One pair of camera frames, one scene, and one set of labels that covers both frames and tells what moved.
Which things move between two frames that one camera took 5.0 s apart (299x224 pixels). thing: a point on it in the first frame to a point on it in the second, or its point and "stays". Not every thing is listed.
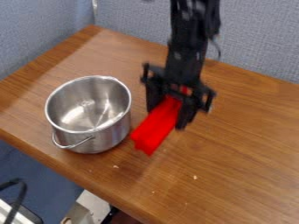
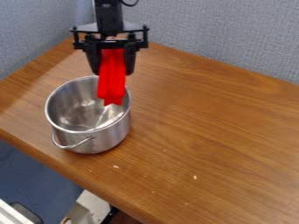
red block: x=151 y=134 to x=112 y=78
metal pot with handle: x=88 y=110 stays
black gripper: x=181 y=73 to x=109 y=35
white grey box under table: x=88 y=210 stays
